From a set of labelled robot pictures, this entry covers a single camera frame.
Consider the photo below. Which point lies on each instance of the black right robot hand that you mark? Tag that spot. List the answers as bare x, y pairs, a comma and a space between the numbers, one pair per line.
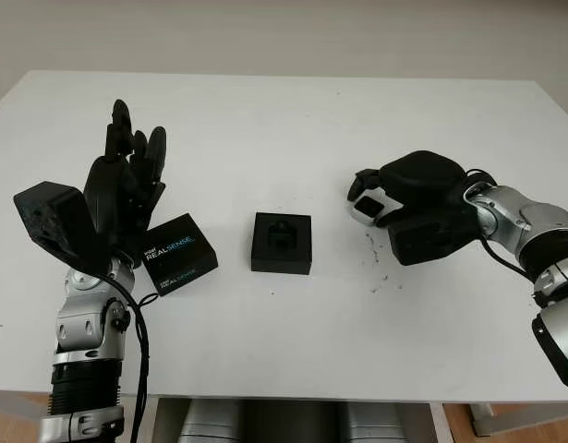
426, 184

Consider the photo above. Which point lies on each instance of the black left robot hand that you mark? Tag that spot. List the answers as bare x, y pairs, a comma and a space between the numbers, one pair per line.
110, 198

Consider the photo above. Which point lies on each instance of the small silver depth camera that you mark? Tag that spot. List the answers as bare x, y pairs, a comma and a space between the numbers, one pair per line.
369, 210

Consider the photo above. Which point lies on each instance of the black RealSense box lid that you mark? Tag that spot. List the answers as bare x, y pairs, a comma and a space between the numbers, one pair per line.
177, 254

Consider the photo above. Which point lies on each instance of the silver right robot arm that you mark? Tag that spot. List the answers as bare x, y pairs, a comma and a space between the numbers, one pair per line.
519, 217

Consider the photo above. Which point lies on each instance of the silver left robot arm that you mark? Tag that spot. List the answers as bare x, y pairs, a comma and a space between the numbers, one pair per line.
80, 323

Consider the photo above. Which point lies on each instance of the black box base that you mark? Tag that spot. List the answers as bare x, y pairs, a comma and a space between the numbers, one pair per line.
279, 258

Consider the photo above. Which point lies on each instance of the grey metal table leg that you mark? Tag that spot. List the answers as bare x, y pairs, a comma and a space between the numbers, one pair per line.
482, 420
15, 401

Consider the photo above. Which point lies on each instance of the silver and black robot torso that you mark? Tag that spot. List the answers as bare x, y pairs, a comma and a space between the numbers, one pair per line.
288, 420

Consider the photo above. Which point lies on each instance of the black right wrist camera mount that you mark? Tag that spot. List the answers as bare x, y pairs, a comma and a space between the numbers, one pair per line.
431, 242

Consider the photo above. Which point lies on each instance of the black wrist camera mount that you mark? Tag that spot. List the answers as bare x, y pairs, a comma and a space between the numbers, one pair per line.
52, 221
431, 242

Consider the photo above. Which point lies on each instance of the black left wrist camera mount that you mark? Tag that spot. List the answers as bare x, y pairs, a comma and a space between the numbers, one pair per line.
52, 221

